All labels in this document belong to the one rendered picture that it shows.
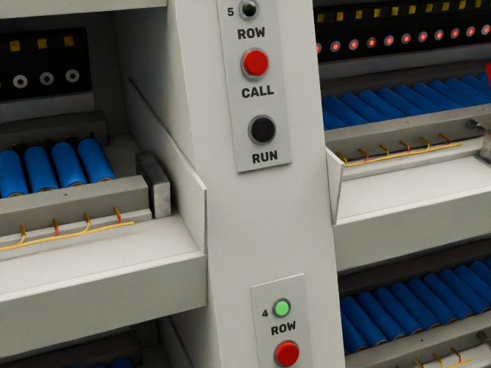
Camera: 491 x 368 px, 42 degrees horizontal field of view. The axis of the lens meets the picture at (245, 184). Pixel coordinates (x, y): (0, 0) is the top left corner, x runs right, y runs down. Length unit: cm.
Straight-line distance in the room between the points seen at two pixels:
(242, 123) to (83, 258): 13
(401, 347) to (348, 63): 27
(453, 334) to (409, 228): 16
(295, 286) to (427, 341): 21
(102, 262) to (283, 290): 12
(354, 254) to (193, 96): 17
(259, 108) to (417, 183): 16
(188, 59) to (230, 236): 12
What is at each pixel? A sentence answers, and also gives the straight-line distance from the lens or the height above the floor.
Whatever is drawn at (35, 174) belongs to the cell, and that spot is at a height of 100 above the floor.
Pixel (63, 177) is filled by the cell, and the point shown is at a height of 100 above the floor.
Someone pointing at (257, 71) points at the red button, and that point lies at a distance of 41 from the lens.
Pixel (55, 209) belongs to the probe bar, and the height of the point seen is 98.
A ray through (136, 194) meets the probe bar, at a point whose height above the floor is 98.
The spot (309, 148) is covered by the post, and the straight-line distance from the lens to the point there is 43.
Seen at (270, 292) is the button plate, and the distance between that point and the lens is 44.
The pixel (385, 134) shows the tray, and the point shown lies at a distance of 54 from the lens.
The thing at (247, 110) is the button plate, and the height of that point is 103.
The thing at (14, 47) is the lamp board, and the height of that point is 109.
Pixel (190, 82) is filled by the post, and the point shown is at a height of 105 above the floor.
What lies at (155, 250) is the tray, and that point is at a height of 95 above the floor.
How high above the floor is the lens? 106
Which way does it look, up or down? 11 degrees down
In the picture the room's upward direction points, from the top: 7 degrees counter-clockwise
